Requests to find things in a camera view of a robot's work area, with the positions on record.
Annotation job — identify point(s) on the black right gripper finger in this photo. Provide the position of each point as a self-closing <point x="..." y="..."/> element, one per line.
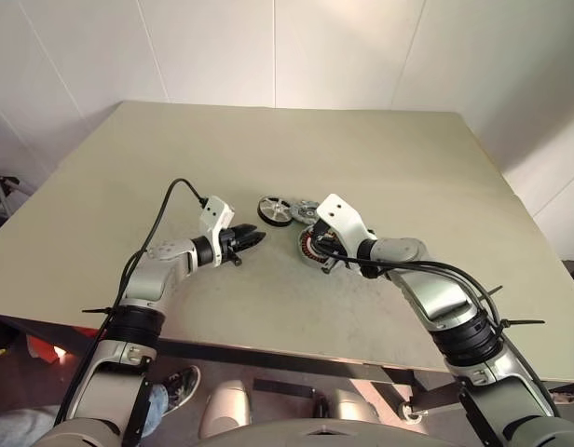
<point x="331" y="269"/>

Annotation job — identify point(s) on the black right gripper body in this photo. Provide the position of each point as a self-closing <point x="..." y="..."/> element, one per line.
<point x="328" y="242"/>

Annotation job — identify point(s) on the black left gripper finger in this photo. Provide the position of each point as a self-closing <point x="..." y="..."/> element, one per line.
<point x="246" y="230"/>
<point x="250" y="241"/>

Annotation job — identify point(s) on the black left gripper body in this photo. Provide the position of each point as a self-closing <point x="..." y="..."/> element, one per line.
<point x="228" y="244"/>

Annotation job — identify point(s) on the motor stator with copper windings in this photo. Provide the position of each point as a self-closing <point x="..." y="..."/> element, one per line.
<point x="306" y="247"/>

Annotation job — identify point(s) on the silver spoked black-rimmed rotor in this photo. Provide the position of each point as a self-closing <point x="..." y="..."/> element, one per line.
<point x="275" y="210"/>

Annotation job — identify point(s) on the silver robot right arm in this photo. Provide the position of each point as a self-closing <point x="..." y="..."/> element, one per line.
<point x="436" y="288"/>

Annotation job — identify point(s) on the black floor plate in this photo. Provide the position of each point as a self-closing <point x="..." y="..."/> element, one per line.
<point x="283" y="389"/>

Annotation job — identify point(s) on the rounded beige robot knee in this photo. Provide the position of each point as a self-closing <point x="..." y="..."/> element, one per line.
<point x="350" y="405"/>
<point x="226" y="405"/>

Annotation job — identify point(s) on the patterned dark shoe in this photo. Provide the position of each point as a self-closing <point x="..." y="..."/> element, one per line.
<point x="182" y="386"/>

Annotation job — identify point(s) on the silver robot torso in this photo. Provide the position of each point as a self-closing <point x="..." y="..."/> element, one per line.
<point x="315" y="433"/>

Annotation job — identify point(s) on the table caster wheel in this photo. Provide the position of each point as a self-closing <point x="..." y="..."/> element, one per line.
<point x="412" y="412"/>

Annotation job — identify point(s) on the blue jeans leg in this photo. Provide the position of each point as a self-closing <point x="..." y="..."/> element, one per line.
<point x="155" y="410"/>

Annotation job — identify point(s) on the red object under table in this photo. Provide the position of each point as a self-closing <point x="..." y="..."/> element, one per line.
<point x="45" y="347"/>

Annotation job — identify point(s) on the folded stand with black parts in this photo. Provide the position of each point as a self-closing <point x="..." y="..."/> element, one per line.
<point x="7" y="186"/>

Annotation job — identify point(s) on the grey cloth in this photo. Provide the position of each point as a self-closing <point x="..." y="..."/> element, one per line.
<point x="17" y="426"/>

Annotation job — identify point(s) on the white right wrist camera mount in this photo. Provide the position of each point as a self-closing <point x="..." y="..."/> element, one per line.
<point x="343" y="219"/>

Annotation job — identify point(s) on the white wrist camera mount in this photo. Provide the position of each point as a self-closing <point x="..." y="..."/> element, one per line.
<point x="217" y="212"/>
<point x="343" y="219"/>

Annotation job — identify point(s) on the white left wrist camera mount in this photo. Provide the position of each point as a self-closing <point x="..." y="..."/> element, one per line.
<point x="217" y="212"/>

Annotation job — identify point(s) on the black table frame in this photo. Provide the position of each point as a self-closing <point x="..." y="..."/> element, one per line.
<point x="268" y="358"/>

